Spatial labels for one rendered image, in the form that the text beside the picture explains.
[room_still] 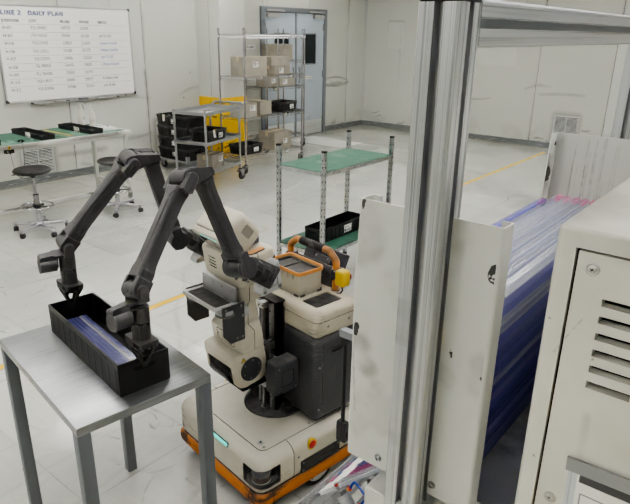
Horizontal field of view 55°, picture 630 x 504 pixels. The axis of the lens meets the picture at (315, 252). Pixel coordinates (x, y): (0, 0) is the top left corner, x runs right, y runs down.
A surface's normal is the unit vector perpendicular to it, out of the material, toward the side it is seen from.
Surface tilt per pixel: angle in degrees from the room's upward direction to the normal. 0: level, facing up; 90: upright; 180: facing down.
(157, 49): 90
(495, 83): 90
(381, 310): 90
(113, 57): 90
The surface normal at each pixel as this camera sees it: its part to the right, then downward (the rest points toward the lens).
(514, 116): -0.63, 0.25
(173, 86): 0.78, 0.23
